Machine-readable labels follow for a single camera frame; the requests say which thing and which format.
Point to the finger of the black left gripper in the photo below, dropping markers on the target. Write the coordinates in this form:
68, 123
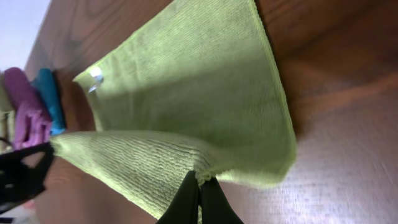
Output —
19, 182

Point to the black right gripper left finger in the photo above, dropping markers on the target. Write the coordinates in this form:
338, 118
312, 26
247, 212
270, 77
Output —
184, 207

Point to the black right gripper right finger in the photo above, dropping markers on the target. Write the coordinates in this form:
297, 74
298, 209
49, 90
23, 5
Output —
214, 205

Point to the light green cloth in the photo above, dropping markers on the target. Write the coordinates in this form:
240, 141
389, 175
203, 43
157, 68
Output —
195, 88

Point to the folded pink cloth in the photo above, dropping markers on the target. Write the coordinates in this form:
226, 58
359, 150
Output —
32, 122

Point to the folded green cloth on stack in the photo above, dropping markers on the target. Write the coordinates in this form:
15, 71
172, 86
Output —
8, 114

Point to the folded blue cloth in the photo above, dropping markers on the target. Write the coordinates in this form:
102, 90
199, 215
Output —
47, 87

